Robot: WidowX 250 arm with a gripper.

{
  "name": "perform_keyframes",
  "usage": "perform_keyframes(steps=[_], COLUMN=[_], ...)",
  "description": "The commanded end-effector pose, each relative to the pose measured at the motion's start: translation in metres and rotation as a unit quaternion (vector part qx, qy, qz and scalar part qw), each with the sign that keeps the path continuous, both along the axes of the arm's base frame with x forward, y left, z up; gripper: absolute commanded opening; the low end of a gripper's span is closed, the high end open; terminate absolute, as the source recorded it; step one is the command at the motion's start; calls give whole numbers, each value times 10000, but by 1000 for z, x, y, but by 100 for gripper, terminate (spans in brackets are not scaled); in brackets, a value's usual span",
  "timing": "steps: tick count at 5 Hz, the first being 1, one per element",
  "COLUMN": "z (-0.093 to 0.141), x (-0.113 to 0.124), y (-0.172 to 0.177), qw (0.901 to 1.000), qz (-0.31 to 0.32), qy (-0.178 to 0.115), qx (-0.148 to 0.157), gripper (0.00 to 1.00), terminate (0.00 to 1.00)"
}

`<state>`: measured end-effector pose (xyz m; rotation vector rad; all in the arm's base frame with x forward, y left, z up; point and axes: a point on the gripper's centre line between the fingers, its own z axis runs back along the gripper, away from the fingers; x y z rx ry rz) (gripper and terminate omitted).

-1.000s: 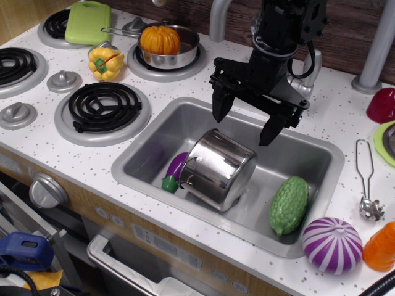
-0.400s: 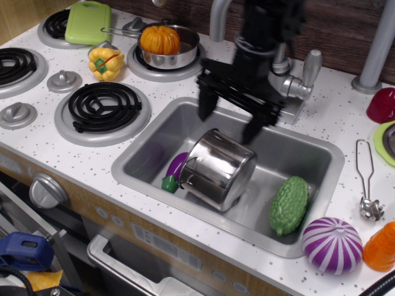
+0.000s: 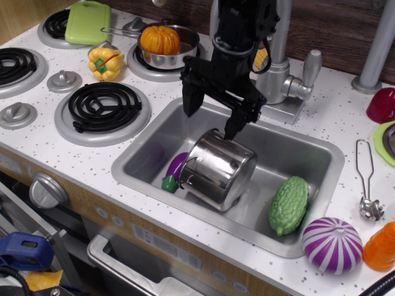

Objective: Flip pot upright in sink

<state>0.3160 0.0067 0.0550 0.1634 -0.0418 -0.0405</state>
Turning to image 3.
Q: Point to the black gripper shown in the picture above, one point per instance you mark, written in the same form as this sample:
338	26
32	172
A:
225	78

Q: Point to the stainless steel pot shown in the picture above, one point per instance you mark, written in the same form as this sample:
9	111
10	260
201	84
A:
217	170

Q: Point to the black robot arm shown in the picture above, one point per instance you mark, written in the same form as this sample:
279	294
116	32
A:
242	27

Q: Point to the grey sink basin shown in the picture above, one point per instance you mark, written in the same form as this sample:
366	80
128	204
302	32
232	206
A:
281	154

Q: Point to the silver toy faucet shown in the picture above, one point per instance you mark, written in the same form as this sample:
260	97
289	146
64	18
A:
285	94

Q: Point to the yellow toy corn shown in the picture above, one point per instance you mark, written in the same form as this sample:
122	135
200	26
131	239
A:
260	59

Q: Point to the small steel saucepan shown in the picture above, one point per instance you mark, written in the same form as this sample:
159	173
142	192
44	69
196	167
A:
188	47

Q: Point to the orange toy pumpkin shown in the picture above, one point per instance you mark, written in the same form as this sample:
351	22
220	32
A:
160	40

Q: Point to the purple toy eggplant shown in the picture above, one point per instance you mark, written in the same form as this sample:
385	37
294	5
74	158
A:
170	182

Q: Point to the grey burner under saucepan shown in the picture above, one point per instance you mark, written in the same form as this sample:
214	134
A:
140	68

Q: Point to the grey stove knob back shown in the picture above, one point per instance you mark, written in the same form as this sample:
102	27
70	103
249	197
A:
133	28

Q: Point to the grey stove knob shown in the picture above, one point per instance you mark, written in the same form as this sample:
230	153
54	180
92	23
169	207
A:
64	82
133	28
18	115

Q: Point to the black front coil burner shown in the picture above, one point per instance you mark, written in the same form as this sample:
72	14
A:
102	114

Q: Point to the black coil burner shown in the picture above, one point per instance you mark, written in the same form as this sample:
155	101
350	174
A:
51	32
102	114
21	70

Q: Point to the yellow toy bell pepper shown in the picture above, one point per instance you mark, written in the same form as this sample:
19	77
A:
105	63

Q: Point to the green toy bitter gourd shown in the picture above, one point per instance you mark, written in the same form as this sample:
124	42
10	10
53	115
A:
289	206

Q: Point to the grey stove knob middle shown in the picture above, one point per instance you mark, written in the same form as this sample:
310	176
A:
64	82

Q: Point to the green cutting board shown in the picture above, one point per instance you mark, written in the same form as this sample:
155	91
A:
86	21

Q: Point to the red toy pepper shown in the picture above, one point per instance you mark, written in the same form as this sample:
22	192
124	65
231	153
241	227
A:
381	108

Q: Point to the green plate with bowl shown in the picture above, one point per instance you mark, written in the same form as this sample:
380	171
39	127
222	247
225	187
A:
383	139

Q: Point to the purple striped toy onion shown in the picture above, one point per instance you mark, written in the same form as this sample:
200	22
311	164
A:
332	245

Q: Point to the black back coil burner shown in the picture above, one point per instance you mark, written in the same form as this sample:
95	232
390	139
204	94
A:
51	32

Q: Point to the metal pasta server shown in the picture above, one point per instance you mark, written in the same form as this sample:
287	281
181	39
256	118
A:
370	209

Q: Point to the grey oven front knob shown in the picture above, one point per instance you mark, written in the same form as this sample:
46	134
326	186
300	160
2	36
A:
46	193

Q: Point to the black left coil burner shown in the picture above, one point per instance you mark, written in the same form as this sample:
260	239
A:
21	70

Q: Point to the grey stove knob left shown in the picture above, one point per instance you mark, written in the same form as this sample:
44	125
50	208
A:
18	115

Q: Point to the orange toy carrot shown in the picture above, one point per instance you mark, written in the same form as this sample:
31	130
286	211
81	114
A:
378	252

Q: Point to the blue clamp tool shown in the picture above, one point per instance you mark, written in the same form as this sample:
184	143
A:
26	252

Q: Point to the grey vertical post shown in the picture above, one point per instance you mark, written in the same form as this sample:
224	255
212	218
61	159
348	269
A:
368	82

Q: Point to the silver oven door handle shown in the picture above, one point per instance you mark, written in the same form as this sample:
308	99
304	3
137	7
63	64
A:
134	271

